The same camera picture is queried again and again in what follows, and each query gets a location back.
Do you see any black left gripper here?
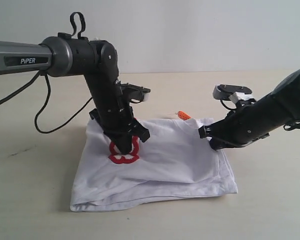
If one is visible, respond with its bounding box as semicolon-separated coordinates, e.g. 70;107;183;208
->
88;84;150;155

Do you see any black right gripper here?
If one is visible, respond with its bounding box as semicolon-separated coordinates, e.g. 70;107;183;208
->
198;99;270;150

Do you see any white t-shirt red lettering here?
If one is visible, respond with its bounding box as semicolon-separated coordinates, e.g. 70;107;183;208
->
69;117;238;212

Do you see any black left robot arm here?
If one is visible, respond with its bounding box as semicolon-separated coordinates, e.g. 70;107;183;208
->
0;33;151;154

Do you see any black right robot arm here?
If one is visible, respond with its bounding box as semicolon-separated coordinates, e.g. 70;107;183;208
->
198;69;300;150

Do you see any black right camera cable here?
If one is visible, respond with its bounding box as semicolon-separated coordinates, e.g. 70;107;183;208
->
218;98;238;111

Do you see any black camera cable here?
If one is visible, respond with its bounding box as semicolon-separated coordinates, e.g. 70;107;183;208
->
218;98;238;111
0;11;96;134

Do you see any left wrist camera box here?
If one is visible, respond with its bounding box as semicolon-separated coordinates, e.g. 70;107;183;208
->
118;83;151;104

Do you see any black left camera cable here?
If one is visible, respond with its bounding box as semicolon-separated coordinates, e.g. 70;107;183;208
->
0;11;96;134

